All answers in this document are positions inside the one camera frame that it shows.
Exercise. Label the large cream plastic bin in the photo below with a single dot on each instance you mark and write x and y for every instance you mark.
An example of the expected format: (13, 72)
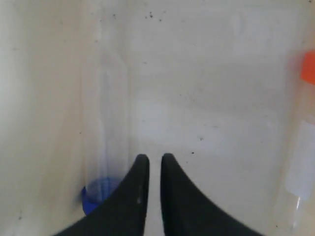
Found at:
(211, 81)

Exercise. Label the blue-capped tube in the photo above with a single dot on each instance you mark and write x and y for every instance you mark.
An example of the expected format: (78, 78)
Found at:
(105, 135)

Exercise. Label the orange-capped tube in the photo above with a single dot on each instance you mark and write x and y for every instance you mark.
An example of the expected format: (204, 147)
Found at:
(300, 179)

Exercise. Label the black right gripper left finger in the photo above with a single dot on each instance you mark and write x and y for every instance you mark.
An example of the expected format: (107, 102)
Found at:
(124, 212)

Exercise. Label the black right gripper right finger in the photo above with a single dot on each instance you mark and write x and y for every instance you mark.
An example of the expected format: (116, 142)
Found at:
(186, 211)

